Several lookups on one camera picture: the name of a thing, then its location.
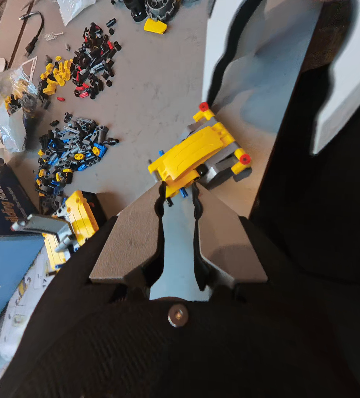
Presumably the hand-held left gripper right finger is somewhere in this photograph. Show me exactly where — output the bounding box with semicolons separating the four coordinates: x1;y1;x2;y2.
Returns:
193;184;268;290

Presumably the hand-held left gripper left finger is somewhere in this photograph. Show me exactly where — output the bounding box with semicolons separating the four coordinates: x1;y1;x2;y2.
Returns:
90;182;168;290

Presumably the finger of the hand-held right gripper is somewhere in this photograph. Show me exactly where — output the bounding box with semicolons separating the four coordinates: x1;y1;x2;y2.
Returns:
310;0;360;155
202;0;259;107

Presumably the yellow and grey brick assembly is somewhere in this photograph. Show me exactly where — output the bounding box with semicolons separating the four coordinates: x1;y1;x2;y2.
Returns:
148;103;252;198

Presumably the pile of black red pins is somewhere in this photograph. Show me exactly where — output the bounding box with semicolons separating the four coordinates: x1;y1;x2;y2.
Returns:
74;22;122;100

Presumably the grey desk with wooden edge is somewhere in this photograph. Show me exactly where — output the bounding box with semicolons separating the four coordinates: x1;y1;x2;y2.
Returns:
0;0;327;398

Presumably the black and yellow brick block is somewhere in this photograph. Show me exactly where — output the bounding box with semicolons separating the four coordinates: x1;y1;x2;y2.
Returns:
12;190;106;274

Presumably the yellow curved panel piece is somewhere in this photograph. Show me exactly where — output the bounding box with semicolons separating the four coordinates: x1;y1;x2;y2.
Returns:
144;18;168;35

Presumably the large grey wheel hub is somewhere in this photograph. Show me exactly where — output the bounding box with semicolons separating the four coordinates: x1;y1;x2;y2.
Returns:
144;0;182;22

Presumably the pile of blue grey connectors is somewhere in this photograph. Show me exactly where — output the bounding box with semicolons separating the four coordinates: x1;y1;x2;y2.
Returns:
36;112;118;215

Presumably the instruction booklet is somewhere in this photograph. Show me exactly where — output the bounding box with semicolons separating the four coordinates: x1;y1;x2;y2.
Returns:
0;249;65;362

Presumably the large crumpled plastic bag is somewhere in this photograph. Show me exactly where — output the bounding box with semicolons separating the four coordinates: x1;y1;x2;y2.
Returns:
56;0;98;25

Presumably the pile of yellow angled beams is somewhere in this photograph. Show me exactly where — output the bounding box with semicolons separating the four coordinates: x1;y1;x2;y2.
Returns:
40;56;73;97

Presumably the clear plastic bag of parts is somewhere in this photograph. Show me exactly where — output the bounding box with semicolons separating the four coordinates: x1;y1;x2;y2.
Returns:
0;62;40;153

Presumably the black cable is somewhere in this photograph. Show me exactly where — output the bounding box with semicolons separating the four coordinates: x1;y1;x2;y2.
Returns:
18;11;45;53

